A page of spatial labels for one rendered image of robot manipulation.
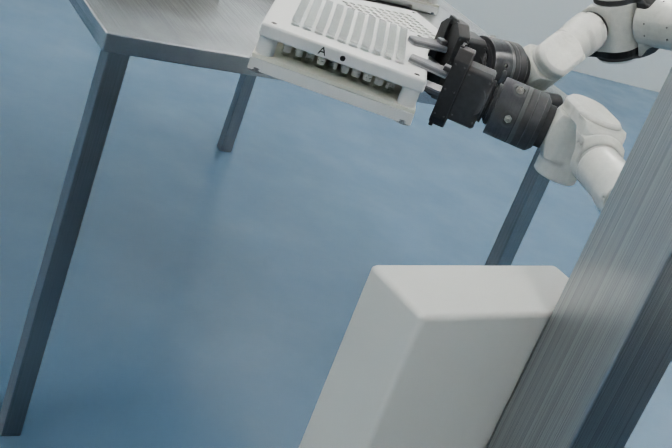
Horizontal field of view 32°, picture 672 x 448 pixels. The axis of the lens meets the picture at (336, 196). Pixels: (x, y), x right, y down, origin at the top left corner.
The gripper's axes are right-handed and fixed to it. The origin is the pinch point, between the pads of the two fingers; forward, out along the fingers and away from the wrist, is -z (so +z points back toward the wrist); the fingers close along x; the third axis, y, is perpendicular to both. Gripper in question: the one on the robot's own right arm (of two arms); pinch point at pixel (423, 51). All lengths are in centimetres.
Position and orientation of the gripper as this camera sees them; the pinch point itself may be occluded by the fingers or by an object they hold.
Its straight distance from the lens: 184.4
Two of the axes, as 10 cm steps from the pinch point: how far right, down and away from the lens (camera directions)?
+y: -4.3, -5.1, 7.5
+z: 8.3, 0.9, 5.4
